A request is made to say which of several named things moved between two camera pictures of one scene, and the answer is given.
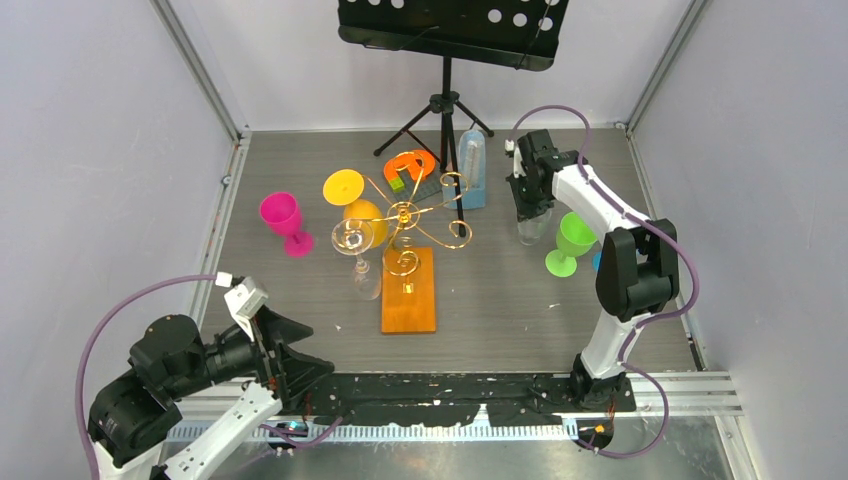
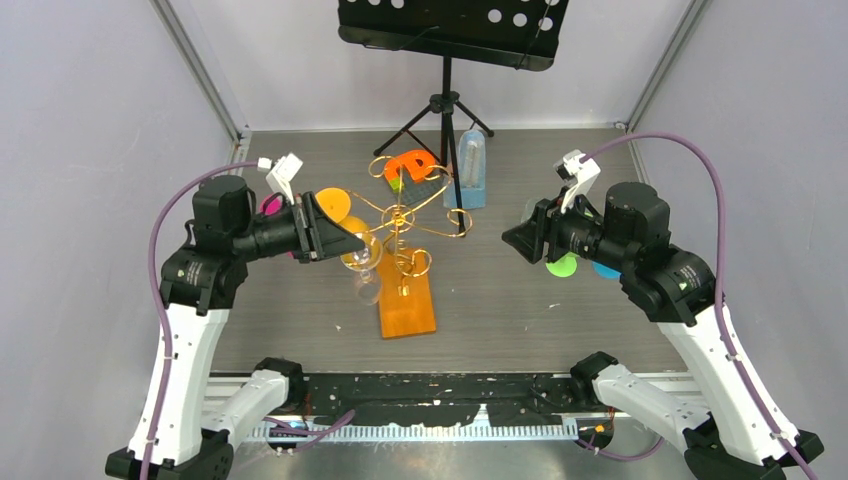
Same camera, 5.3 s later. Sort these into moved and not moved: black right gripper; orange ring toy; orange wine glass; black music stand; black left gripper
Moved: orange wine glass; black right gripper; black left gripper
Not moved: orange ring toy; black music stand
